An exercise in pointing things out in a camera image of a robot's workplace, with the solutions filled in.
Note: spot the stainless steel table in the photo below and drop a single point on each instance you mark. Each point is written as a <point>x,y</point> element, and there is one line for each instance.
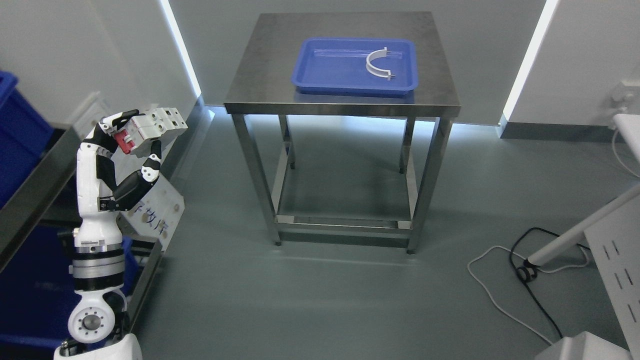
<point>272,118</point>

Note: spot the white metal stand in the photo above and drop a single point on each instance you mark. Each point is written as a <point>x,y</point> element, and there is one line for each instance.
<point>613,235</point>

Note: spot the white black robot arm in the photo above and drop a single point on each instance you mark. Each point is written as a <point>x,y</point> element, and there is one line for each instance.
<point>99,325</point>

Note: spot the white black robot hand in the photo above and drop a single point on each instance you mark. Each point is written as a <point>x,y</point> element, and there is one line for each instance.
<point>99,197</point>

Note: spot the white wall power adapter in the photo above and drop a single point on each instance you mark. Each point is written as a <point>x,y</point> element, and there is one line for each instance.
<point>625,97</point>

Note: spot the blue plastic tray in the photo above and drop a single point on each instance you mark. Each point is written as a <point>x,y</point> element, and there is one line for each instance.
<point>378,67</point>

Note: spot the white labelled plastic box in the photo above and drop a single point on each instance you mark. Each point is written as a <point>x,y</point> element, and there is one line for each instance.
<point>155,216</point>

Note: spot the blue plastic storage bin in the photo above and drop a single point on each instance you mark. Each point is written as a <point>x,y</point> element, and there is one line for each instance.
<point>24,135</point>

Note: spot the white circuit breaker red switch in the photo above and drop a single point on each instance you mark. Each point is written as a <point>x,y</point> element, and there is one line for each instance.
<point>159,124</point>

